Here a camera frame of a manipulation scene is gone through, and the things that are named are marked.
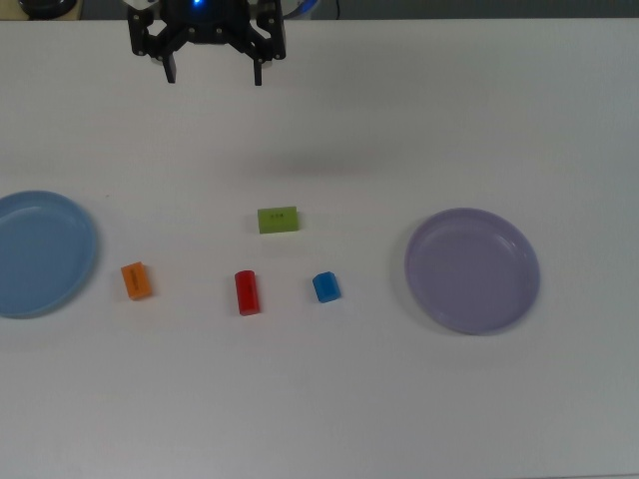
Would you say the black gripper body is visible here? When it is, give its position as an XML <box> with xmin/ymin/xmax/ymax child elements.
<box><xmin>162</xmin><ymin>17</ymin><xmax>254</xmax><ymax>47</ymax></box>

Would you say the green block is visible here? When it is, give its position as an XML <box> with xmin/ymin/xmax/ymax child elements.
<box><xmin>257</xmin><ymin>204</ymin><xmax>302</xmax><ymax>236</ymax></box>

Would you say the orange block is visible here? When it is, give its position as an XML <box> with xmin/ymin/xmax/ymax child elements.
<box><xmin>120</xmin><ymin>260</ymin><xmax>155</xmax><ymax>301</ymax></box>

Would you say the blue block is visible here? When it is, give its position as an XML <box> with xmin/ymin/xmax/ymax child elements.
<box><xmin>312</xmin><ymin>270</ymin><xmax>343</xmax><ymax>304</ymax></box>

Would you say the red block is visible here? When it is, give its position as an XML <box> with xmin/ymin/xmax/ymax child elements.
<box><xmin>234</xmin><ymin>269</ymin><xmax>263</xmax><ymax>317</ymax></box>

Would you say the white and blue round object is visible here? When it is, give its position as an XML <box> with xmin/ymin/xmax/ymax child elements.
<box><xmin>283</xmin><ymin>0</ymin><xmax>321</xmax><ymax>19</ymax></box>

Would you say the black round object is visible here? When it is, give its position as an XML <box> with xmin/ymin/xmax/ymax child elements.
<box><xmin>18</xmin><ymin>0</ymin><xmax>71</xmax><ymax>14</ymax></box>

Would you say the tan wooden board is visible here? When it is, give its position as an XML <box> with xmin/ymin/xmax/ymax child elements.
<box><xmin>0</xmin><ymin>0</ymin><xmax>84</xmax><ymax>22</ymax></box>

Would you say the blue plate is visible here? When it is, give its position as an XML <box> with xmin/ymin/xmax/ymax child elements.
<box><xmin>0</xmin><ymin>190</ymin><xmax>99</xmax><ymax>319</ymax></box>

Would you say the purple plate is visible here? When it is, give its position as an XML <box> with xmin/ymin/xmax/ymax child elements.
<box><xmin>402</xmin><ymin>207</ymin><xmax>542</xmax><ymax>336</ymax></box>

